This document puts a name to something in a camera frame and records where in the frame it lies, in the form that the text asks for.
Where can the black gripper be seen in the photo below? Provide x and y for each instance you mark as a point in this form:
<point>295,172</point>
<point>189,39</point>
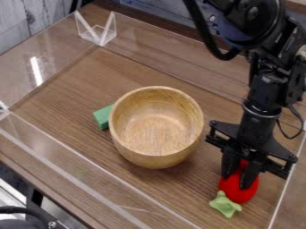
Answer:
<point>269,157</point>

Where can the red plush strawberry toy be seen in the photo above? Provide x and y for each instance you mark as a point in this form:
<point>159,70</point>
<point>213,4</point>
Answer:
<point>231,195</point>

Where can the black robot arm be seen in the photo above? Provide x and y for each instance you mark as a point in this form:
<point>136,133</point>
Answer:
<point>258,29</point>

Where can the wooden bowl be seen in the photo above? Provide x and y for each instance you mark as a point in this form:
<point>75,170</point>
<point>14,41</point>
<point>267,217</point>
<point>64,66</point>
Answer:
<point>155,125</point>

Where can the green foam block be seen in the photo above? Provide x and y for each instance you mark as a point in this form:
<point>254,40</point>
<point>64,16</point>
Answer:
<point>100,116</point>

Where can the black table frame bracket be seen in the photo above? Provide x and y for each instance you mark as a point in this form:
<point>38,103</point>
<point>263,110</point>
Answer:
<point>40,217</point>

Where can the clear acrylic corner bracket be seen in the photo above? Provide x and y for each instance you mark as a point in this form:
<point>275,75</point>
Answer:
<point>96,34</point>

